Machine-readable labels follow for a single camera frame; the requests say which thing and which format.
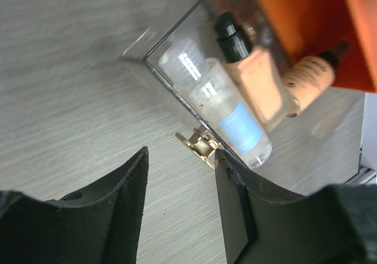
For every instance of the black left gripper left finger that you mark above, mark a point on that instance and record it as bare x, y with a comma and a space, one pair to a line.
99, 223

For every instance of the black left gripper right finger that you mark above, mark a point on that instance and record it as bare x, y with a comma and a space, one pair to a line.
265, 223

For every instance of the beige foundation bottle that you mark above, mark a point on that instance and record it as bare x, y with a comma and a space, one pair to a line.
312, 75

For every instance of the beige hexagonal bottle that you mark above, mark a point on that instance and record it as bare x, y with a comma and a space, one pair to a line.
253, 71

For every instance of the transparent drawer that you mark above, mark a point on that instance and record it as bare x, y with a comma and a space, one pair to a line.
319, 147

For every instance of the orange drawer box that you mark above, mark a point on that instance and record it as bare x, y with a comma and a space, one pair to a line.
306, 27

